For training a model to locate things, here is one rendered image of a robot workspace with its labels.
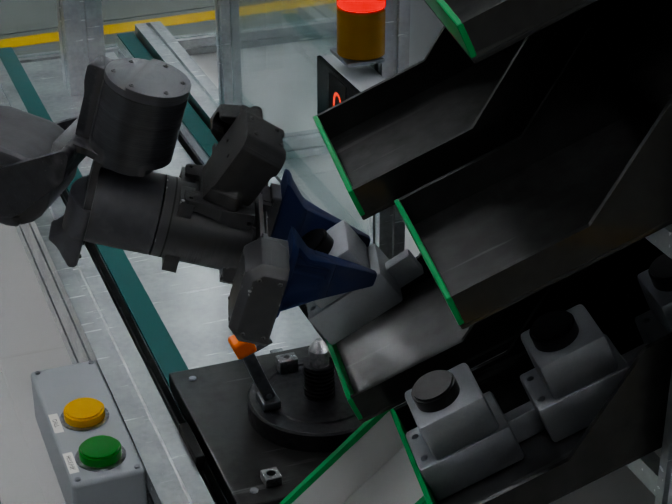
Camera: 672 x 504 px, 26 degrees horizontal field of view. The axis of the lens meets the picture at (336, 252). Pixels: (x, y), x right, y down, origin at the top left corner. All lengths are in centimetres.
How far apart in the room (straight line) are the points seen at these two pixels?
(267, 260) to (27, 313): 94
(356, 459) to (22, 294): 79
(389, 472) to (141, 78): 42
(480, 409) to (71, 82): 153
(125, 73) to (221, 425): 54
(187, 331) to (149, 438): 28
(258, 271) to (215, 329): 75
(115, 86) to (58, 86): 146
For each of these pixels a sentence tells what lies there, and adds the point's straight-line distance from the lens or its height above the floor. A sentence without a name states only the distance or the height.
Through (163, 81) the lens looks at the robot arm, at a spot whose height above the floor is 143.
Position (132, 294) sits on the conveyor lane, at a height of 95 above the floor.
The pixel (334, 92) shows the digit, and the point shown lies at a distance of 151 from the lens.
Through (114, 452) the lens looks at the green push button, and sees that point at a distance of 139.
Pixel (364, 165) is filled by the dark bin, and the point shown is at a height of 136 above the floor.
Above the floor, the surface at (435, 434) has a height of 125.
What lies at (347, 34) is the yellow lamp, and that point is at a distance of 147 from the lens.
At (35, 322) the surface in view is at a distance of 183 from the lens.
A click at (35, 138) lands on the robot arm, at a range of 101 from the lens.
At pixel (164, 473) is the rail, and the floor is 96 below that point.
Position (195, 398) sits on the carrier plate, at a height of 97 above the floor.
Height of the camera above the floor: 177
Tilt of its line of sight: 28 degrees down
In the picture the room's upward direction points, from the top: straight up
